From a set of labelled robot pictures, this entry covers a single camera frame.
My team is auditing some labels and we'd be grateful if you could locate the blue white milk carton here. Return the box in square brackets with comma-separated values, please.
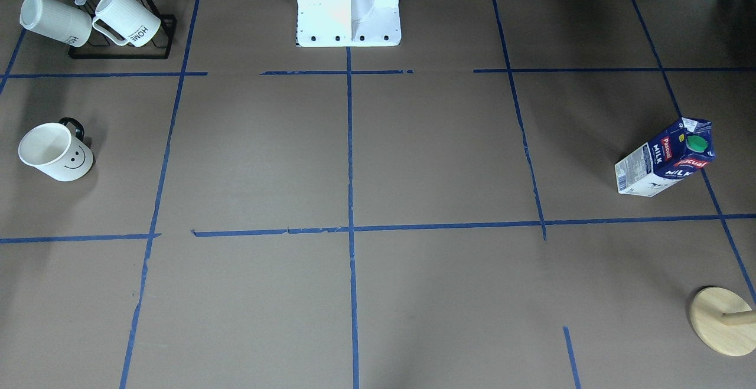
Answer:
[614, 117, 716, 197]

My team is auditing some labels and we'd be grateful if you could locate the white smiley face mug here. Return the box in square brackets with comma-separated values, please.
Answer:
[17, 117, 95, 182]

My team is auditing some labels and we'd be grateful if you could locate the white ribbed HOME mug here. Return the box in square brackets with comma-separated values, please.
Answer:
[92, 0, 161, 47]

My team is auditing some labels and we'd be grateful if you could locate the wooden mug tree stand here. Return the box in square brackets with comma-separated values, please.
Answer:
[688, 286, 755, 357]

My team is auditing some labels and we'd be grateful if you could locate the white pedestal post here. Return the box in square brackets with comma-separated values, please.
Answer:
[295, 0, 402, 48]

